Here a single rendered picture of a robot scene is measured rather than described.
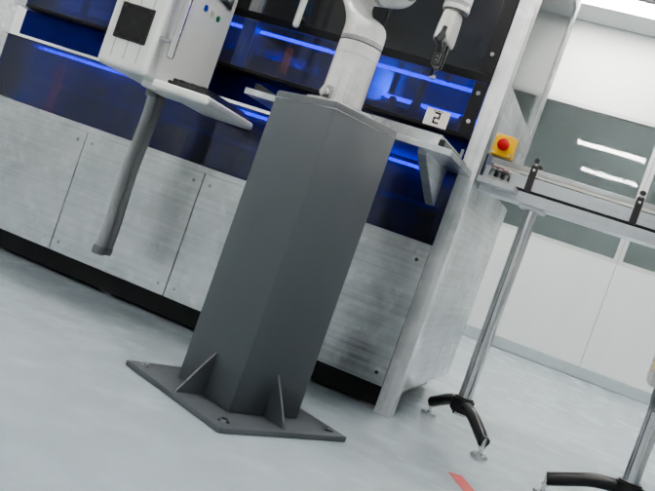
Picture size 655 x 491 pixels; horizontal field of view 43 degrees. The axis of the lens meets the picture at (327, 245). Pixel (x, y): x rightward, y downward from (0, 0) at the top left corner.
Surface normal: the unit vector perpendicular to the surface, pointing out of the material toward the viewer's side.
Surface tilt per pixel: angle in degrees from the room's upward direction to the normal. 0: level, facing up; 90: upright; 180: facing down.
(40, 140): 90
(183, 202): 90
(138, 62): 90
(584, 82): 90
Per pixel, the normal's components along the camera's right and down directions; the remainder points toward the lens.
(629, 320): -0.31, -0.08
